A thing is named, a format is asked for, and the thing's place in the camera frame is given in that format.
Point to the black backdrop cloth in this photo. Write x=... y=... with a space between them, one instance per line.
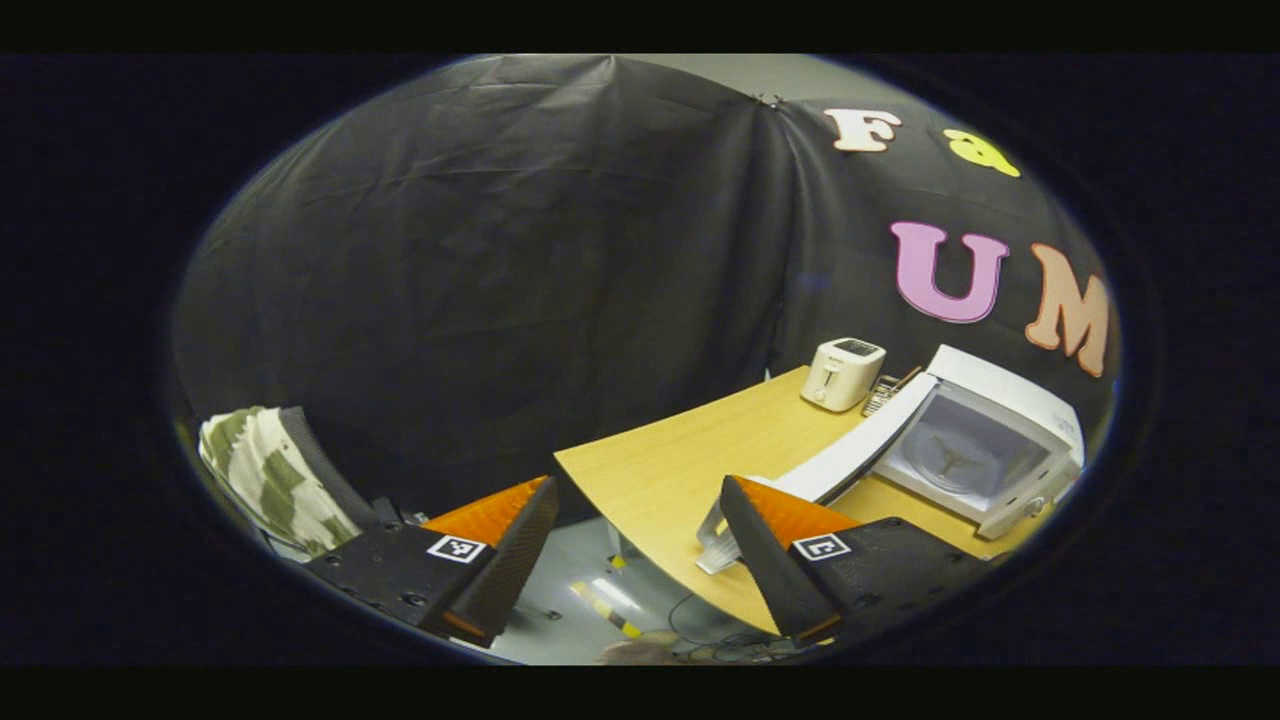
x=500 y=280

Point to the white toaster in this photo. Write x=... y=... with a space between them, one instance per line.
x=840 y=375

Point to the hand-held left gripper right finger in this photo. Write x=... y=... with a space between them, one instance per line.
x=765 y=570

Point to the person's camouflage jacket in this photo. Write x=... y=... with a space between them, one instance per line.
x=270 y=480

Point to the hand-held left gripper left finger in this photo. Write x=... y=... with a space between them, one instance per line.
x=515 y=570

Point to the small metal rack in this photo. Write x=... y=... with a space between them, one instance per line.
x=885 y=392

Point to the white table leg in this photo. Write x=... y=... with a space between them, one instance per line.
x=617 y=545

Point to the yellow black striped tape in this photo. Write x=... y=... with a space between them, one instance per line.
x=605 y=608

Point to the white microwave oven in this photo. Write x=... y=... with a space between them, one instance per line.
x=1000 y=385

